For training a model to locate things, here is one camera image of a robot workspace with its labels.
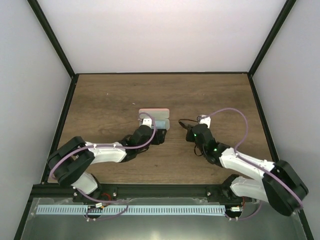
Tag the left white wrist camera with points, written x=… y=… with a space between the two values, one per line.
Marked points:
x=146 y=122

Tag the light blue slotted strip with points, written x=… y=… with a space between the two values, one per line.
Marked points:
x=143 y=210

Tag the black aluminium frame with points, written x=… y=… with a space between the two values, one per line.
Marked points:
x=52 y=190

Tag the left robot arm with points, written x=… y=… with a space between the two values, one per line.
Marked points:
x=69 y=163

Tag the light blue cleaning cloth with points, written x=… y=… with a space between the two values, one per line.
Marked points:
x=160 y=124

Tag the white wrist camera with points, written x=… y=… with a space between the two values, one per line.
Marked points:
x=146 y=122
x=204 y=119

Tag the grey metal front plate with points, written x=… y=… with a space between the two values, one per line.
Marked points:
x=258 y=222

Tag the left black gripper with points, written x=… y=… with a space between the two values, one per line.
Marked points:
x=159 y=138

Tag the pink glasses case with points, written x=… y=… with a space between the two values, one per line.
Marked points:
x=162 y=114

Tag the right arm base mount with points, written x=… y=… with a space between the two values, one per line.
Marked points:
x=222 y=194

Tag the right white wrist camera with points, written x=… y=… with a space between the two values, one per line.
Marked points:
x=204 y=119

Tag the black sunglasses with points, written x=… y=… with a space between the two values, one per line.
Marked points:
x=187 y=124

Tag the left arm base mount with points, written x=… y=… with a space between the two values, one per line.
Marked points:
x=105 y=195

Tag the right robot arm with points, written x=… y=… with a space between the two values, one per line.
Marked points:
x=276 y=183

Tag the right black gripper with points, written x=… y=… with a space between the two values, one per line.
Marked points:
x=189 y=135

